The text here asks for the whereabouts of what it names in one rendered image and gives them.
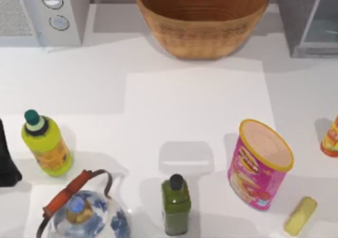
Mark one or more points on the brown woven basket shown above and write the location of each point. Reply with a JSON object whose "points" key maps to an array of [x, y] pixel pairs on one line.
{"points": [[203, 26]]}

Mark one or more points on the dark green square bottle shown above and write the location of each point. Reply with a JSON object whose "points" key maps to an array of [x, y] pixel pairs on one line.
{"points": [[176, 209]]}

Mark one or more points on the pink and yellow can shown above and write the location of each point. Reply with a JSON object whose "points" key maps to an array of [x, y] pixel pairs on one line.
{"points": [[258, 169]]}

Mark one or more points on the yellow-green bottle with green cap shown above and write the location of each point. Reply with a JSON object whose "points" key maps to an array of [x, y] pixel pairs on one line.
{"points": [[48, 148]]}

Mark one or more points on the blue and white teapot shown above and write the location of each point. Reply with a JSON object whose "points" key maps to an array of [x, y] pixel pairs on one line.
{"points": [[89, 214]]}

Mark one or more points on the round microwave knob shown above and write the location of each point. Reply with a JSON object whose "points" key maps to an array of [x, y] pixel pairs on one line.
{"points": [[59, 22], [52, 0]]}

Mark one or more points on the grey cabinet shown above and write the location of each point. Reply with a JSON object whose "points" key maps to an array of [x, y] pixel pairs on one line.
{"points": [[309, 18]]}

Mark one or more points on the pale yellow block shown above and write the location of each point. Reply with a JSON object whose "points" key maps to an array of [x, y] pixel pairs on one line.
{"points": [[301, 216]]}

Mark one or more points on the pale microwave oven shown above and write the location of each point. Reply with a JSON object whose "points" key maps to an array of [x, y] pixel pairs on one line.
{"points": [[21, 16]]}

